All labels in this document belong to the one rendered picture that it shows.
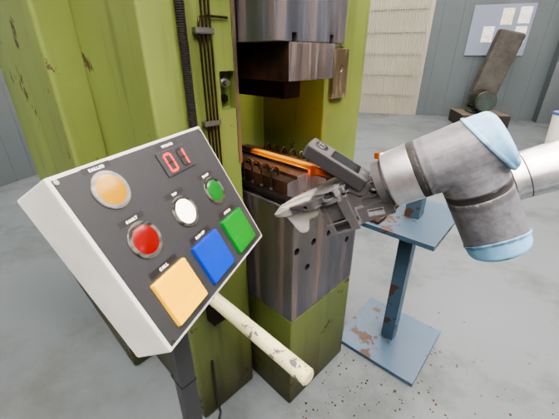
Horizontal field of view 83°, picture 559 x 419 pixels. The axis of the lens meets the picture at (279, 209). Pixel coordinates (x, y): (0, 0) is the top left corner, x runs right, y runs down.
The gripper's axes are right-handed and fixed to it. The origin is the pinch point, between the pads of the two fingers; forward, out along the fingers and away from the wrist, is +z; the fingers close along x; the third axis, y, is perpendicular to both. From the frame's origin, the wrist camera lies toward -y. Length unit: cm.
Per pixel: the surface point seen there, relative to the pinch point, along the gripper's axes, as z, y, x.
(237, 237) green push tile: 10.3, 1.6, -2.4
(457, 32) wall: -141, -1, 827
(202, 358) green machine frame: 67, 46, 15
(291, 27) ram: -8.0, -33.0, 36.0
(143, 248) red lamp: 10.7, -7.9, -21.4
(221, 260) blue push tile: 10.3, 2.4, -9.7
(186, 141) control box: 11.0, -19.4, 0.4
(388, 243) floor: 29, 107, 178
